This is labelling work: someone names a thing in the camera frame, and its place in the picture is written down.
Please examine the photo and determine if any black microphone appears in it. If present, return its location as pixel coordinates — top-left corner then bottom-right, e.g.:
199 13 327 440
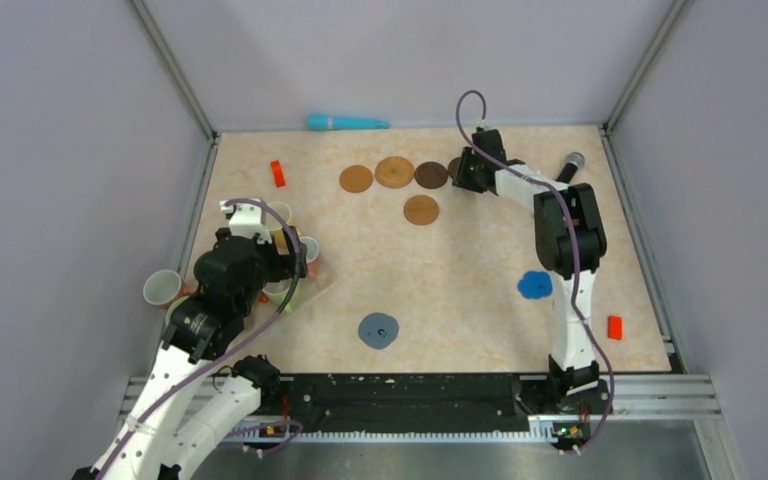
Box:
556 152 586 184

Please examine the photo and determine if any light green mug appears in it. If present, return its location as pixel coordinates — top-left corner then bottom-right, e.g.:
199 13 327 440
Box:
261 279 304 315

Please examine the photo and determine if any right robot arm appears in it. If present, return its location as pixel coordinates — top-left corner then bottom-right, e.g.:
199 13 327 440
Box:
453 127 607 413

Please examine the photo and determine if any grey silicone coaster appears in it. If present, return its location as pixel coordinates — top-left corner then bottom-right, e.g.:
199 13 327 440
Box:
358 312 400 350

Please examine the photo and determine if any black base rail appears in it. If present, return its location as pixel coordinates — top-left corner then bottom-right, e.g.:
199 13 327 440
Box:
238 372 614 452

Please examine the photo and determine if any red block at right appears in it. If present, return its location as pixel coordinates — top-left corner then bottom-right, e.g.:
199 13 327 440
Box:
607 315 624 341

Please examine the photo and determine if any turquoise microphone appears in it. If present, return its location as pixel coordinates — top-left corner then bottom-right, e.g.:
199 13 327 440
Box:
306 114 390 131

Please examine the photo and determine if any blue flower coaster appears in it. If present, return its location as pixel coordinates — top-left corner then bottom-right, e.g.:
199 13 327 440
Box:
517 270 553 300

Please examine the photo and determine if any red block near cups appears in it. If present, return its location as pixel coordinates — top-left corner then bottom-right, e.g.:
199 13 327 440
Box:
270 160 286 188

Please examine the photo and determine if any light wooden coaster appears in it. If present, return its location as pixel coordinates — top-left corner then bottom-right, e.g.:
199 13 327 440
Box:
403 195 440 226
339 165 374 193

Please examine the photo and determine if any woven rattan coaster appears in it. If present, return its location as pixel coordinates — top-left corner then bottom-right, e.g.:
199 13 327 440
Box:
374 156 415 189

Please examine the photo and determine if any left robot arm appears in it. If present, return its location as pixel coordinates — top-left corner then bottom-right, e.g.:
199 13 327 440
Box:
73 225 307 479

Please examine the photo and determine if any pink printed mug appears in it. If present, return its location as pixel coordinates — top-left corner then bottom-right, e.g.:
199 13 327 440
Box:
299 236 321 280

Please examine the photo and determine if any dark wooden coaster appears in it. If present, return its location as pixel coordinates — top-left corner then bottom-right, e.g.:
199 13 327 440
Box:
414 161 449 189
447 157 461 183

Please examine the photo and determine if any pale green mug off table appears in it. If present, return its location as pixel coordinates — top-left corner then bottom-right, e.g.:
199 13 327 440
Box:
165 295 189 324

